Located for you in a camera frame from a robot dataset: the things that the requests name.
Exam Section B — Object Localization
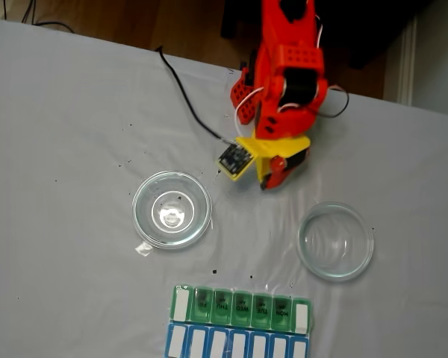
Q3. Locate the white gripper motor wire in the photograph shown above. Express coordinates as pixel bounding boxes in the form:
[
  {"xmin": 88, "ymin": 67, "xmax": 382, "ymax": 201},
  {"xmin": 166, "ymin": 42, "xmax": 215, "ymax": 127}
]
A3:
[{"xmin": 234, "ymin": 86, "xmax": 265, "ymax": 137}]

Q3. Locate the black floor cable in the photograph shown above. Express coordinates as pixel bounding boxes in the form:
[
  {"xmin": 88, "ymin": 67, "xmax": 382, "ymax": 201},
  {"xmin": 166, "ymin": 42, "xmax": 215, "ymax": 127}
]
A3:
[{"xmin": 1, "ymin": 0, "xmax": 75, "ymax": 34}]

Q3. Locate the green weekly pill organiser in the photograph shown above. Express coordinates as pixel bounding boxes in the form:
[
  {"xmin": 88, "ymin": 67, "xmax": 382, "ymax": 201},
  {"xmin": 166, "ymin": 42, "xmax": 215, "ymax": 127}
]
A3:
[{"xmin": 170, "ymin": 284, "xmax": 314, "ymax": 336}]

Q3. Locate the black furniture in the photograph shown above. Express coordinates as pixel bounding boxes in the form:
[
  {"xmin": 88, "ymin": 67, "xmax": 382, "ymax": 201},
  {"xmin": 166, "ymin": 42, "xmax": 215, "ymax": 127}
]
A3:
[{"xmin": 220, "ymin": 0, "xmax": 434, "ymax": 71}]

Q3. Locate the white table cloth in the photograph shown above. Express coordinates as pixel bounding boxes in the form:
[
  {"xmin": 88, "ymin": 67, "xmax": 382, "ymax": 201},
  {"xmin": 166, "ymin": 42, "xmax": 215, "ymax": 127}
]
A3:
[{"xmin": 0, "ymin": 18, "xmax": 448, "ymax": 358}]

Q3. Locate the camera board on yellow mount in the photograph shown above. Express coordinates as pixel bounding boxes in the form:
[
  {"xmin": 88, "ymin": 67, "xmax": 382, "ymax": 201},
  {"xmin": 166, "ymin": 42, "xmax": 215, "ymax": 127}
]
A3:
[{"xmin": 215, "ymin": 136, "xmax": 258, "ymax": 183}]

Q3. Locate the white red servo wire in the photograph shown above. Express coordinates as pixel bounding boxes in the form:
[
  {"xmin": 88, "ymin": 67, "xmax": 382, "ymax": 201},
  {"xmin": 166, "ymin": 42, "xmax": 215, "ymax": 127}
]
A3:
[{"xmin": 278, "ymin": 13, "xmax": 350, "ymax": 120}]

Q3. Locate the black camera cable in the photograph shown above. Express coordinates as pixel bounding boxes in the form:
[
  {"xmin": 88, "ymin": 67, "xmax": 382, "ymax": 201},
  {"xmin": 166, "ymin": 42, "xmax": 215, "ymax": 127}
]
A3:
[{"xmin": 155, "ymin": 46, "xmax": 235, "ymax": 145}]

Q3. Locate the blue weekly pill organiser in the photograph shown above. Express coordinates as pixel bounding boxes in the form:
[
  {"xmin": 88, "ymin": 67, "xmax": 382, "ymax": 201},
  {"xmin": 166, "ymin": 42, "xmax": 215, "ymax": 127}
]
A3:
[{"xmin": 165, "ymin": 322, "xmax": 309, "ymax": 358}]

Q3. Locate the glass bowl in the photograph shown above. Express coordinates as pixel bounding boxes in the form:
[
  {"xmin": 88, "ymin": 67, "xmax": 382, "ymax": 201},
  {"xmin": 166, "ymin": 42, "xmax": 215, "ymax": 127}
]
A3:
[
  {"xmin": 297, "ymin": 201, "xmax": 375, "ymax": 283},
  {"xmin": 131, "ymin": 170, "xmax": 214, "ymax": 251}
]

